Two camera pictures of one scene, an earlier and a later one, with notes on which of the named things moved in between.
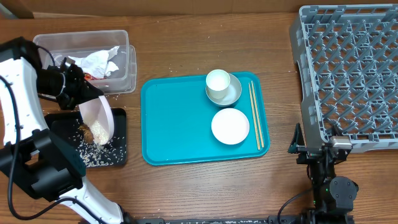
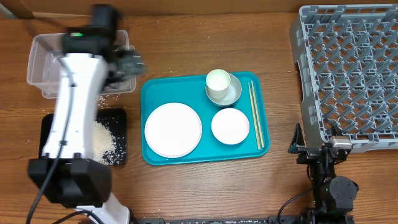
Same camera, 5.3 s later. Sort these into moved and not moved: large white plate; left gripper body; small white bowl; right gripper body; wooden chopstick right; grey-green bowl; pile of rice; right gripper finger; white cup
Moved: left gripper body; large white plate; pile of rice
Not moved: grey-green bowl; right gripper body; small white bowl; right gripper finger; wooden chopstick right; white cup
